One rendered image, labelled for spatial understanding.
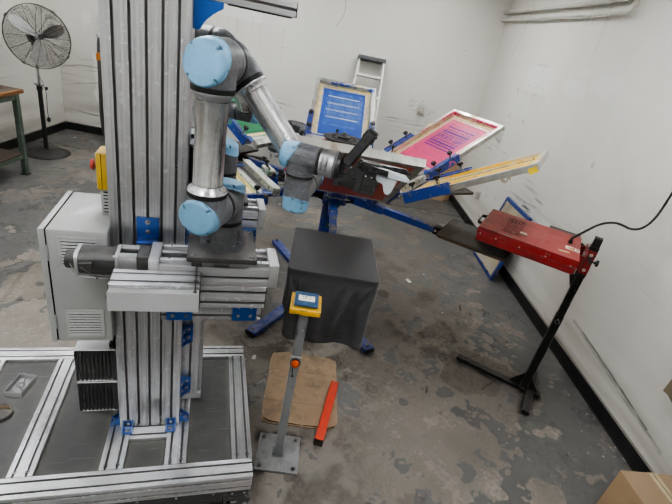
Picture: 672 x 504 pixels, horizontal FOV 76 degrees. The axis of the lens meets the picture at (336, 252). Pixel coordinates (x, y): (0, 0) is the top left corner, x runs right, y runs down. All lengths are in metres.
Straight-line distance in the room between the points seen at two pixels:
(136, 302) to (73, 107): 6.17
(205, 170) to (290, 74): 5.26
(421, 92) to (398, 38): 0.77
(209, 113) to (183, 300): 0.58
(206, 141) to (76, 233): 0.63
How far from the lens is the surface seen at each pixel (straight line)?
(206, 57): 1.19
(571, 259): 2.74
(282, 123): 1.31
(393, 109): 6.55
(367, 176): 1.14
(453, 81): 6.66
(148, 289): 1.46
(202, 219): 1.29
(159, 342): 1.96
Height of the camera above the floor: 1.97
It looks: 27 degrees down
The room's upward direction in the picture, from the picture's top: 12 degrees clockwise
